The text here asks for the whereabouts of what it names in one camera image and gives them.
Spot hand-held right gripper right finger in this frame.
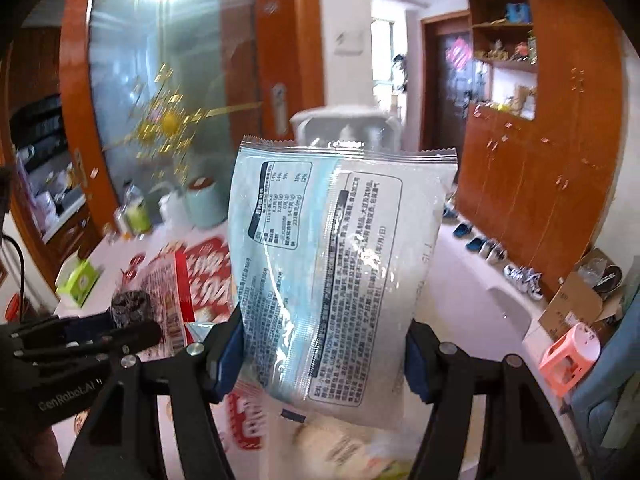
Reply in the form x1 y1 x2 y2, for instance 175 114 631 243
404 321 576 480

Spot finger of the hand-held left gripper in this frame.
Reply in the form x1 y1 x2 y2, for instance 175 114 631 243
15 319 163 362
10 311 115 349

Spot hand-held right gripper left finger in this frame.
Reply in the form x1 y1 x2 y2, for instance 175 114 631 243
62 305 246 480

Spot dark date snack packet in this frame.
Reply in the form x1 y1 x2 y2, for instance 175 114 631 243
111 290 152 331

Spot white red-edged barcode packet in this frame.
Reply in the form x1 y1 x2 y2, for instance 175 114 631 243
145 252 196 353

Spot white plastic tray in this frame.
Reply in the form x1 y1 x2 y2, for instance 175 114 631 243
270 395 436 480

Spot large pale blue packet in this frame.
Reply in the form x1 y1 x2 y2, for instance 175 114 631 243
226 135 458 431

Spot green tissue box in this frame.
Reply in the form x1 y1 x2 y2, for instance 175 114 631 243
55 257 103 308

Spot pink printed tablecloth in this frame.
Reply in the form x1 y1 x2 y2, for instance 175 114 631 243
50 220 538 480

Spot glass bottle green label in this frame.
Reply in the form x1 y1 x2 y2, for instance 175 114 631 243
122 182 153 235

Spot white squeeze bottle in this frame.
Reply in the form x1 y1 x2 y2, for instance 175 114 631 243
150 182 188 226

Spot row of shoes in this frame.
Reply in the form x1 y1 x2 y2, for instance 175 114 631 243
440 195 546 301

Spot teal canister brown lid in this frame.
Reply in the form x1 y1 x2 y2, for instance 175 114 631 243
185 177 228 228

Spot pink plastic stool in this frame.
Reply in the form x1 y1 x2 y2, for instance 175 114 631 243
539 322 603 398

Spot cardboard box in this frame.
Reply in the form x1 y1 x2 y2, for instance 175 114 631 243
537 247 626 341

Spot blue cloth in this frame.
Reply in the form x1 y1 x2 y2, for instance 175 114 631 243
570 320 640 480

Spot white countertop storage cabinet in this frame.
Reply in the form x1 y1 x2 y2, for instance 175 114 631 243
290 105 403 153

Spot dark entrance door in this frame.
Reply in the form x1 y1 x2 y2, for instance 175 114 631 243
420 10 476 153

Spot frosted glass sliding door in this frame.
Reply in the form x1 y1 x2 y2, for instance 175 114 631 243
59 0 326 221

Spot pink door decoration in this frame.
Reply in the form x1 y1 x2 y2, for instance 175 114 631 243
446 35 473 73

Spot black cable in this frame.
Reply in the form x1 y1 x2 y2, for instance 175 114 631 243
0 234 26 321

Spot wooden wall cabinet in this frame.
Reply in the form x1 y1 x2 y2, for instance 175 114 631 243
457 0 626 296

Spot white light switch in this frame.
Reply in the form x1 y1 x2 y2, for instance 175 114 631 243
332 30 366 56

